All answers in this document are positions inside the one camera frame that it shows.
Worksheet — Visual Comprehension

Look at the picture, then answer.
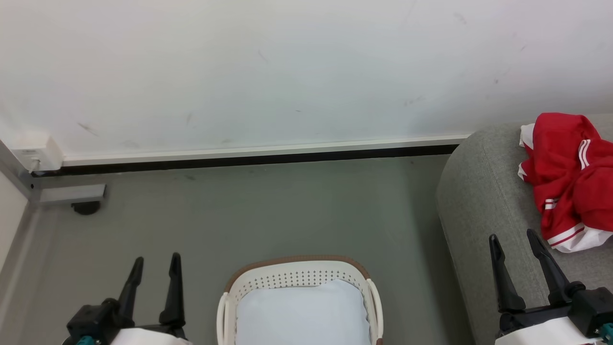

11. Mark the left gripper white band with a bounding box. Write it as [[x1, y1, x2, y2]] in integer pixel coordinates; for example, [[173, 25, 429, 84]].
[[109, 253, 193, 345]]

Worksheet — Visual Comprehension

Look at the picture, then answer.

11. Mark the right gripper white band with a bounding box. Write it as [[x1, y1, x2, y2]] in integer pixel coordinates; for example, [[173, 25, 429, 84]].
[[488, 229, 599, 345]]

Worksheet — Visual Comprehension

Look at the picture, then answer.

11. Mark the red Bulls 23 jersey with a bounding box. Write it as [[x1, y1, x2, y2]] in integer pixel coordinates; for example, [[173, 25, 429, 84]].
[[517, 113, 613, 254]]

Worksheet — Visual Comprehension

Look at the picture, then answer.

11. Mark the white perforated laundry basket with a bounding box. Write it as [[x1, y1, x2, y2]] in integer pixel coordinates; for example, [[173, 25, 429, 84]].
[[216, 254, 384, 345]]

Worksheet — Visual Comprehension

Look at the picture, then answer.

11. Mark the grey fabric sofa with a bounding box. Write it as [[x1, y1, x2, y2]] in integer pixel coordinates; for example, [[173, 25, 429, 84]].
[[435, 114, 613, 345]]

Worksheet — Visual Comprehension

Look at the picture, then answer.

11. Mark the white black baseboard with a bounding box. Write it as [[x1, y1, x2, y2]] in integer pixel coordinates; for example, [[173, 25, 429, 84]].
[[61, 135, 471, 176]]

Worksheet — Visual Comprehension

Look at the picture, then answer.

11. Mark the black round frame foot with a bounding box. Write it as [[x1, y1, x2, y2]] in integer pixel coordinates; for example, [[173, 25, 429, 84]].
[[71, 201, 102, 216]]

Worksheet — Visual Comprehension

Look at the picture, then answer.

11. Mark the grey metal frame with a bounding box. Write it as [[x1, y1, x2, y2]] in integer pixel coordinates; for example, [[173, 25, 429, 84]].
[[0, 139, 107, 207]]

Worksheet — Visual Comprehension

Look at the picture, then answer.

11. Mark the white wall box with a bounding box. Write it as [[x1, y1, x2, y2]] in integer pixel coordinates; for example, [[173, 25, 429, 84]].
[[10, 135, 64, 173]]

